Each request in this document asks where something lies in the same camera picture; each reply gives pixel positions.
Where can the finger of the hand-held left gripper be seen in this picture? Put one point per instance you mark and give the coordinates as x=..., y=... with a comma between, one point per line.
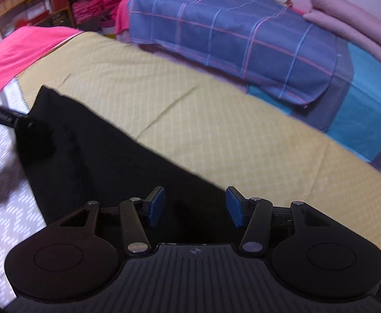
x=24, y=122

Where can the teal and grey sheet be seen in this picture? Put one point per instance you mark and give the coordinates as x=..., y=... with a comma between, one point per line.
x=360, y=111

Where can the pile of pink folded cloths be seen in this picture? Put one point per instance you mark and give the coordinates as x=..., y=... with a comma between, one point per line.
x=96, y=3

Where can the black pants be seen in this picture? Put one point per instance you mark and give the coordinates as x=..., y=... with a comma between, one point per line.
x=112, y=176

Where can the pink rolled pillow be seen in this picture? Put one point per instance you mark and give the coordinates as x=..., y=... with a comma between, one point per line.
x=340, y=36
x=350, y=16

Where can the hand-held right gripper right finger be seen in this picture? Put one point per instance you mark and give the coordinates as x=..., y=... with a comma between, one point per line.
x=234, y=207

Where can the blue plaid quilt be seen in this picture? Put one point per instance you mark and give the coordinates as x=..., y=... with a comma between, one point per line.
x=236, y=39

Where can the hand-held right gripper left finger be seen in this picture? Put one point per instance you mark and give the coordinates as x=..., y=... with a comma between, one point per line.
x=154, y=207

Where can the wooden shelf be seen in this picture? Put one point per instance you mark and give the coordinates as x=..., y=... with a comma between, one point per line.
x=30, y=6

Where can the yellow patterned blanket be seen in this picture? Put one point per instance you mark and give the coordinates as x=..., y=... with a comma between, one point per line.
x=210, y=117

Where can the pink bed sheet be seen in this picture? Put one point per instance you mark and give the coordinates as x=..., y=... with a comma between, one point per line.
x=21, y=52

